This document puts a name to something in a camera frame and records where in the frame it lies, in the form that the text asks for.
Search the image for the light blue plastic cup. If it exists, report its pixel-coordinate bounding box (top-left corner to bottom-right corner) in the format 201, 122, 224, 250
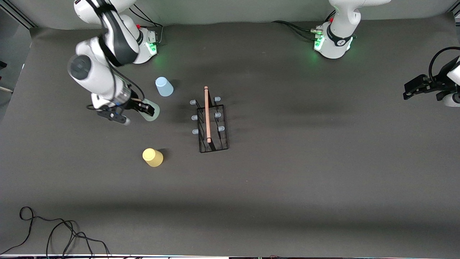
155, 77, 174, 97

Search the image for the black loose looped cable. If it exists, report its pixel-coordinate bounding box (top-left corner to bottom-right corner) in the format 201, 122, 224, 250
0, 206, 78, 256

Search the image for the black wire cup holder rack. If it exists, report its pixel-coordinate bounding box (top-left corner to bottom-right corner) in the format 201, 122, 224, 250
190, 86, 229, 154

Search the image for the yellow plastic cup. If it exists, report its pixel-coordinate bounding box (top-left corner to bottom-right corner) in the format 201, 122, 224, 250
142, 148, 164, 167

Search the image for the pale green plastic cup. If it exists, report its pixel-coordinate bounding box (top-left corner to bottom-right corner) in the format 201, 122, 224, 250
139, 100, 161, 122

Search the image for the dark grey table mat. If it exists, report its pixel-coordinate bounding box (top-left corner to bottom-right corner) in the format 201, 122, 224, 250
0, 13, 460, 258

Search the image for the black right arm base cable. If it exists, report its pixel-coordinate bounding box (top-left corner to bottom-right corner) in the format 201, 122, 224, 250
129, 4, 164, 46

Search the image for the black arm base cable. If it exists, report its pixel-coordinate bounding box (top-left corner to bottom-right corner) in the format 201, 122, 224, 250
129, 4, 164, 46
271, 20, 324, 41

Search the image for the black left arm base cable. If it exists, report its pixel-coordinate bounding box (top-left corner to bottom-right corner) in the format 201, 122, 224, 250
271, 20, 324, 41

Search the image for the black loose tangled cable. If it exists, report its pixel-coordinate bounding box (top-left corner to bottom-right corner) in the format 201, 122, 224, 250
46, 219, 110, 259

